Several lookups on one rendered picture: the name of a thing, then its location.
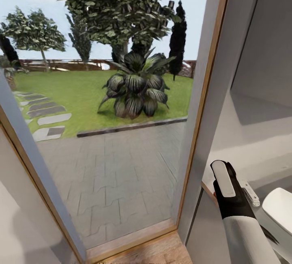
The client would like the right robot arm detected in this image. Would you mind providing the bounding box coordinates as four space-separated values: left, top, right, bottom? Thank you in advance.
211 160 281 264

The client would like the parer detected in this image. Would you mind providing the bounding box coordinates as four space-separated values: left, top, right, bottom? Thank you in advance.
260 225 278 242

